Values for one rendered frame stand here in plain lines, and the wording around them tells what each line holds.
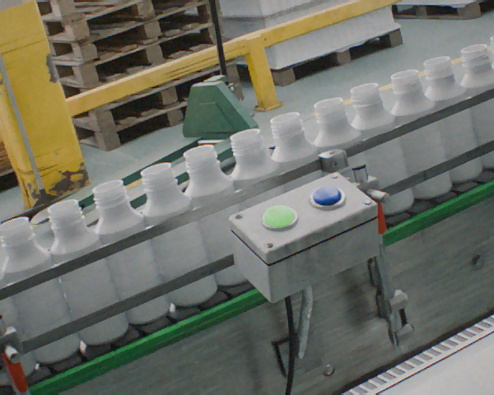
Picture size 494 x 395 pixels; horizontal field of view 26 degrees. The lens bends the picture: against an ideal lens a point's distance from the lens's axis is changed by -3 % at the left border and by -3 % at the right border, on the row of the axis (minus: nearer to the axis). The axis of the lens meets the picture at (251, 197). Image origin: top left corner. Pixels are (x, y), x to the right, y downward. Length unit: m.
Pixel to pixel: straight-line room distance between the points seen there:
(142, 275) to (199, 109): 4.73
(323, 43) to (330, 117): 6.12
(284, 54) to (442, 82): 5.89
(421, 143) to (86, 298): 0.47
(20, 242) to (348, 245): 0.36
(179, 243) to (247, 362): 0.17
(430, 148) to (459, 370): 1.76
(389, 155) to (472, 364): 1.80
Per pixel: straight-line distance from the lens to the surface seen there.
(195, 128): 6.06
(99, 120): 6.84
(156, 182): 1.25
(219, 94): 5.83
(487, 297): 1.49
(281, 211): 1.15
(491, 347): 3.21
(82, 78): 6.80
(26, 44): 5.80
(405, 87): 1.40
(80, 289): 1.23
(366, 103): 1.38
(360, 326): 1.38
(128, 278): 1.26
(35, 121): 5.83
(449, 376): 3.11
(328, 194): 1.17
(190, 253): 1.27
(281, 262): 1.13
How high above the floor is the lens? 1.47
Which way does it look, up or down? 17 degrees down
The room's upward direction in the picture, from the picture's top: 15 degrees counter-clockwise
